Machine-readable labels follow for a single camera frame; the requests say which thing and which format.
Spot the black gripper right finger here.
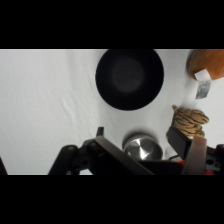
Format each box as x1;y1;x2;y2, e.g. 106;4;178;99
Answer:
166;126;208;176

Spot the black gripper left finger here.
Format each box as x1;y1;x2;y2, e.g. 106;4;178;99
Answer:
87;135;156;176

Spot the brown toy potato with tag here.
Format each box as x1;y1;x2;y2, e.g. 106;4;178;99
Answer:
187;49;224;101

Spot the black round bowl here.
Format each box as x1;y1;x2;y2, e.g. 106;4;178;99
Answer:
95;49;165;112

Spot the striped tiger plush toy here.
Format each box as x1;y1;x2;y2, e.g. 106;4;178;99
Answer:
170;104;211;139

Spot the small steel pot with handle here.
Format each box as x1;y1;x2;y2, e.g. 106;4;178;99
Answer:
122;132;165;162

